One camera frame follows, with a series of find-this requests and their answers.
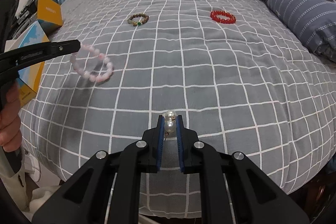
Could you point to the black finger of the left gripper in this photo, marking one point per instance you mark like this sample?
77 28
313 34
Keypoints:
40 52

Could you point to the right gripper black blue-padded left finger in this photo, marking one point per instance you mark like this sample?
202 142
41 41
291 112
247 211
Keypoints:
106 188

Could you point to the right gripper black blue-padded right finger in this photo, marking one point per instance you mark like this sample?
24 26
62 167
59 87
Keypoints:
233 188

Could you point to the white pearl earrings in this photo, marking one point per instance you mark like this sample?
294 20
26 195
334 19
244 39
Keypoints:
170 122

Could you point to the blue yellow jewelry box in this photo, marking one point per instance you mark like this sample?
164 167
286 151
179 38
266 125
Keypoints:
29 78

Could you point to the person's left hand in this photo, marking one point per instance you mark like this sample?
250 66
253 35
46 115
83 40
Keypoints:
11 136

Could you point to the yellow box lid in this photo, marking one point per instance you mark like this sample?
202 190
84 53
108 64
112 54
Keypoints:
49 16

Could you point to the grey checked bed cover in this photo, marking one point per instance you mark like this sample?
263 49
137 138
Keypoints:
232 69

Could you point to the blue striped bolster pillow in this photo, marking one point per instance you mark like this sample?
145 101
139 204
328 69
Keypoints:
312 22

